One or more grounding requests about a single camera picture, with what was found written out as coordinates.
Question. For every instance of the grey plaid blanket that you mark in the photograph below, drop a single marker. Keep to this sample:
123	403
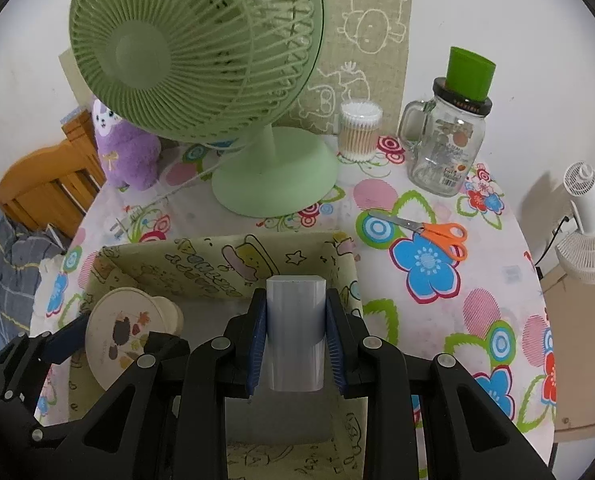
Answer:
12	270

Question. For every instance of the glass mug with black lid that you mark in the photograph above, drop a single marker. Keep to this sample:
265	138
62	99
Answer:
442	160

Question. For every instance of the printed fabric storage box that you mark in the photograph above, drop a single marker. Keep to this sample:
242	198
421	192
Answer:
212	265

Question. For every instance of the purple plush toy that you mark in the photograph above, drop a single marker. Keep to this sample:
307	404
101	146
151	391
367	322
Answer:
127	155

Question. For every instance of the beige printed cup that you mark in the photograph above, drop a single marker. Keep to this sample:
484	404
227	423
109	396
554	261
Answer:
117	330

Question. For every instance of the cotton swab jar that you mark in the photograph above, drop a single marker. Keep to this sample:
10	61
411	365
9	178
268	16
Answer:
360	135

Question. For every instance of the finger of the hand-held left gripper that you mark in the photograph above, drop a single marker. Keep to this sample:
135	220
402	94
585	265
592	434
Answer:
167	346
65	340

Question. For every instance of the white circulator fan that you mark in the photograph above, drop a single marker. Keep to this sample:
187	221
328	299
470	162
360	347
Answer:
590	210

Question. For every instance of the green desk fan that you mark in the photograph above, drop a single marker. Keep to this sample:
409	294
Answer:
142	50

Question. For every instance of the floral tablecloth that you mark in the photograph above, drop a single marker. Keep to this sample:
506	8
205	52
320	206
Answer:
427	300

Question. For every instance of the green plastic cup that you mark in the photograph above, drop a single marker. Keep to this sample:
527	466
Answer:
470	75

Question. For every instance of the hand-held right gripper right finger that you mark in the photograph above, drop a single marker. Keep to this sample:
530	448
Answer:
335	347

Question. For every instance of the beige door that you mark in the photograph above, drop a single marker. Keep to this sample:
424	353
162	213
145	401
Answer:
577	360

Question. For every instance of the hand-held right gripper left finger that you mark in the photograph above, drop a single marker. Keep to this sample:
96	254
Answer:
257	342

